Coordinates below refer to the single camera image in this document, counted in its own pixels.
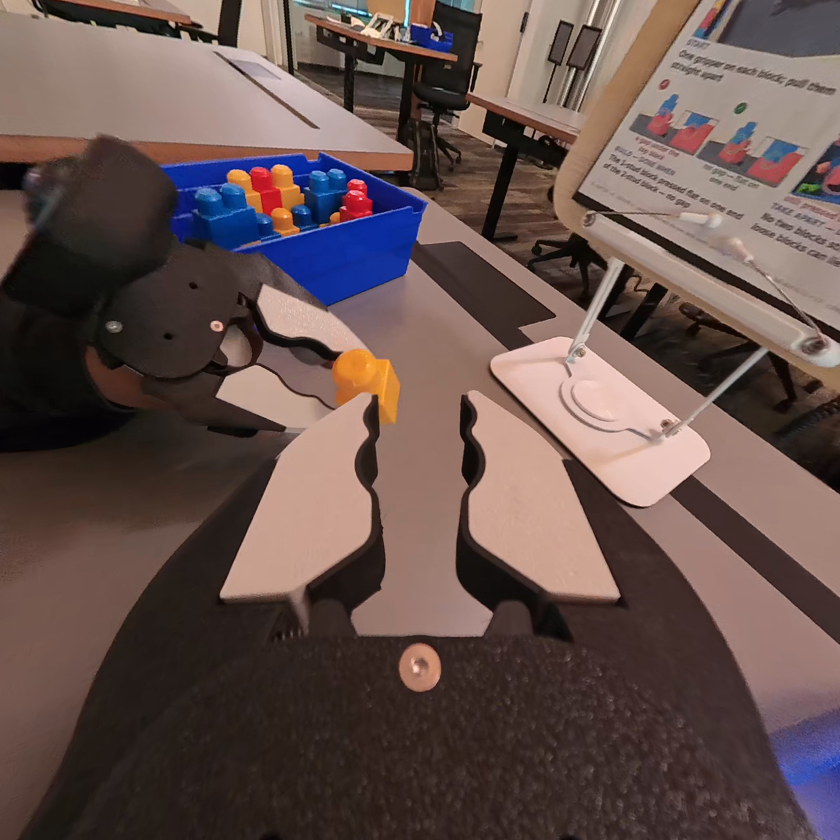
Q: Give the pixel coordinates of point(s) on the printed instruction sheet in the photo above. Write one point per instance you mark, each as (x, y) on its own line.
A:
(735, 144)

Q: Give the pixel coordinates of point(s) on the white stand with wooden board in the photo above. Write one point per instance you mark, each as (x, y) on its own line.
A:
(590, 407)

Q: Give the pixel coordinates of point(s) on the person's left hand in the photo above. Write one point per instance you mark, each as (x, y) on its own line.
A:
(115, 387)

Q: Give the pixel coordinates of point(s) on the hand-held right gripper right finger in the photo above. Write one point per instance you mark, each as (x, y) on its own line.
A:
(538, 525)

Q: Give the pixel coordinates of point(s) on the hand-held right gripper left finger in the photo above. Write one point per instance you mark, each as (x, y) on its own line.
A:
(308, 525)

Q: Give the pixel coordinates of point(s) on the yellow one-stud block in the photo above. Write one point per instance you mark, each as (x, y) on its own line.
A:
(358, 377)

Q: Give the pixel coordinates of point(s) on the heap of coloured blocks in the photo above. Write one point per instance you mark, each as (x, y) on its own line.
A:
(262, 203)

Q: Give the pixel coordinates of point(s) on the dark backpack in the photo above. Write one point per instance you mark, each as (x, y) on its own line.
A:
(425, 154)

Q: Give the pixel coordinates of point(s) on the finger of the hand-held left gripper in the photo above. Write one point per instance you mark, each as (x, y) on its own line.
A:
(262, 397)
(295, 315)

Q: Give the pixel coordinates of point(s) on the wall-mounted tablet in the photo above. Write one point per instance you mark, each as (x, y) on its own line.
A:
(584, 46)
(561, 40)

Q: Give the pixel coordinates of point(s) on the wooden document stand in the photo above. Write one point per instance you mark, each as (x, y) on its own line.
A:
(387, 16)

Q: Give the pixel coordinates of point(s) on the blue plastic bin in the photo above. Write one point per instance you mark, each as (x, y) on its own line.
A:
(820, 761)
(367, 256)
(430, 38)

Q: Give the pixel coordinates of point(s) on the black office chair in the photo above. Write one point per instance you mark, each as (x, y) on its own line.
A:
(735, 334)
(571, 256)

